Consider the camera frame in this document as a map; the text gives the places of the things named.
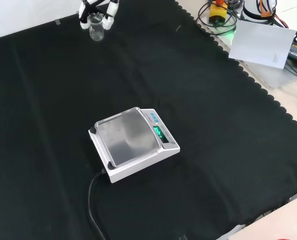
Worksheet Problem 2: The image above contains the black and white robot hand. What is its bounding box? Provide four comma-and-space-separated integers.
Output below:
78, 0, 120, 31

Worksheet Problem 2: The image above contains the small clear glass beaker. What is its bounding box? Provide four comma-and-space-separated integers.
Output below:
88, 14, 106, 42

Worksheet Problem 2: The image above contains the yellow stop button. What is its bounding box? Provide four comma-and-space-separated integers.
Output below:
209, 0, 228, 26

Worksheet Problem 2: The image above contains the black bench cloth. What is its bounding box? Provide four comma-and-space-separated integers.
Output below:
0, 0, 297, 240

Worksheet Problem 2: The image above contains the white electronic balance steel pan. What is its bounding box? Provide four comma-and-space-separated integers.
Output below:
88, 106, 181, 184

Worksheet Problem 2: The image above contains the white paper sheet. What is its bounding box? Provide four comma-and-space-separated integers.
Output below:
228, 19, 297, 69

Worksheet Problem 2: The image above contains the pale wooden board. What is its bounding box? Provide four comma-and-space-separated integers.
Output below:
227, 193, 297, 240

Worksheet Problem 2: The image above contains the black looped cable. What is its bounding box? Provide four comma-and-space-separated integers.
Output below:
196, 0, 240, 29

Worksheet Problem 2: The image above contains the orange cable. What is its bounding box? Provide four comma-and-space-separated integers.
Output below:
255, 0, 290, 29

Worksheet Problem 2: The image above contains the grey base plate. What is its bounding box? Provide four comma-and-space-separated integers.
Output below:
196, 14, 297, 89

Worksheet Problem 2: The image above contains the black balance power cable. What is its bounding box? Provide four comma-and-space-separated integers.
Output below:
87, 168, 110, 240

